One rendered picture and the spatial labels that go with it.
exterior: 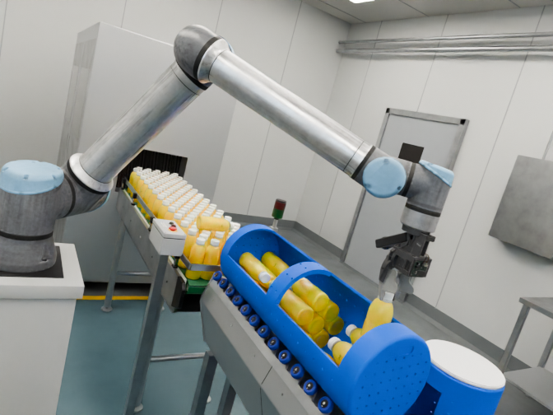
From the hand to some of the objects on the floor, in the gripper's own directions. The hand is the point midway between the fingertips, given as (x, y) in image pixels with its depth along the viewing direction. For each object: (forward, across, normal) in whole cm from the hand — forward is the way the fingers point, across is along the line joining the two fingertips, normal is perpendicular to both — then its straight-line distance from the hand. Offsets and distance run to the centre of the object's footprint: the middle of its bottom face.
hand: (386, 294), depth 115 cm
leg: (+130, -6, +75) cm, 150 cm away
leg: (+130, +8, +75) cm, 150 cm away
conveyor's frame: (+130, +1, +168) cm, 212 cm away
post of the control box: (+130, -28, +102) cm, 168 cm away
